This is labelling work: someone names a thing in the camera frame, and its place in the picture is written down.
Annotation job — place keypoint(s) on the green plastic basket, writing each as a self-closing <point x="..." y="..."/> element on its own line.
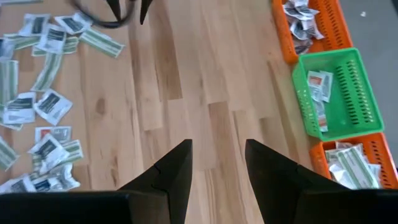
<point x="354" y="93"/>

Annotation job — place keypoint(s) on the pile of bandage packets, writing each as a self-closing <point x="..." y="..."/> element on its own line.
<point x="56" y="133"/>

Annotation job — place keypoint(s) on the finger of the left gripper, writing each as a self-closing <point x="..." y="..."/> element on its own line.
<point x="115" y="7"/>
<point x="145" y="7"/>

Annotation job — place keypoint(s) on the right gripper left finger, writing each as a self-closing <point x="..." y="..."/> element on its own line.
<point x="174" y="180"/>

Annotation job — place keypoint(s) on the orange-red plastic basket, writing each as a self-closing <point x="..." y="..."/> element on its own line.
<point x="335" y="28"/>
<point x="385" y="155"/>

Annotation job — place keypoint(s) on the small white floor scrap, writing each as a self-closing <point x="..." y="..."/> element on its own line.
<point x="363" y="14"/>

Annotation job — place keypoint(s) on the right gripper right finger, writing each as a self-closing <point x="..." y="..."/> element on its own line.
<point x="273" y="183"/>

